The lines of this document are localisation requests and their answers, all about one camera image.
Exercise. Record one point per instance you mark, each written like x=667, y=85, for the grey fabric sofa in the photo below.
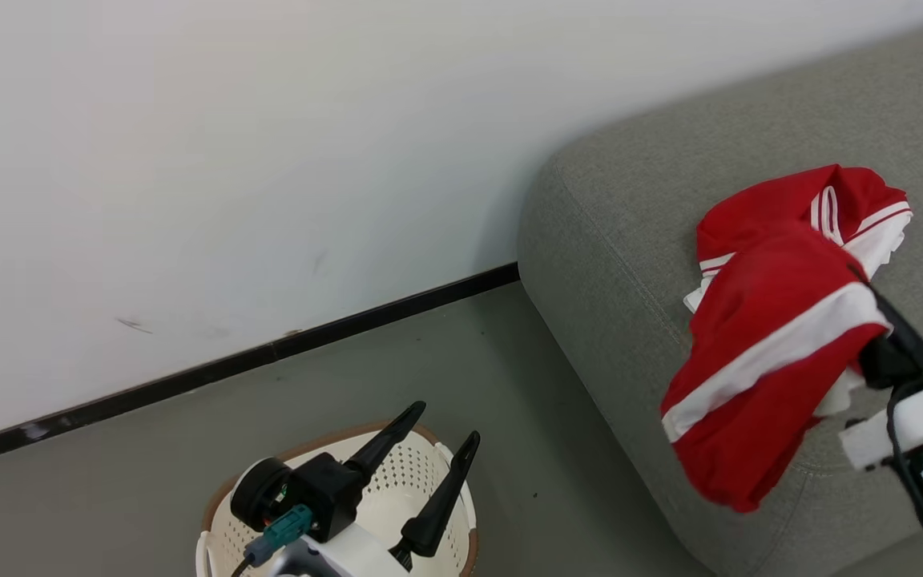
x=614, y=240

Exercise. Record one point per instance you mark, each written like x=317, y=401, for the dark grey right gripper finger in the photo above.
x=882, y=304

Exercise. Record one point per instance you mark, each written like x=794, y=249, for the black wall baseboard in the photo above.
x=269, y=353

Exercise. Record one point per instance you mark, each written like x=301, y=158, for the red garment with striped cuffs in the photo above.
x=854, y=196

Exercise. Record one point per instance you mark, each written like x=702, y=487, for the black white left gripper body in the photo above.
x=325, y=489

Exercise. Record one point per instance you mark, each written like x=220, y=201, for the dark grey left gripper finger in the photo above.
x=445, y=497
x=385, y=437

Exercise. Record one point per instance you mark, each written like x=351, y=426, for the cream perforated laundry basket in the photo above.
x=397, y=481

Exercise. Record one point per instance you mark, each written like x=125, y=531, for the red garment with white band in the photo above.
x=750, y=336

